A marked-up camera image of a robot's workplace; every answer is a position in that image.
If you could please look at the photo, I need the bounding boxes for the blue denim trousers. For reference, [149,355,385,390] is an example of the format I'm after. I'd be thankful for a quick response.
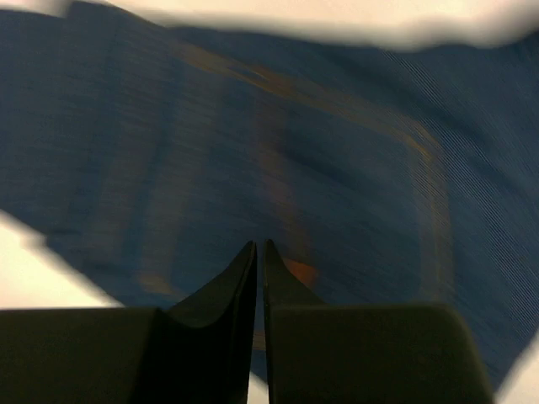
[1,1,538,389]

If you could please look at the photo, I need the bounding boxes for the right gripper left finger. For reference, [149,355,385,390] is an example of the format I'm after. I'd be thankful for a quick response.
[1,242,257,403]

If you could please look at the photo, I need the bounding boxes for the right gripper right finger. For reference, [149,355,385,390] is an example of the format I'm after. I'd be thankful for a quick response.
[263,241,494,403]

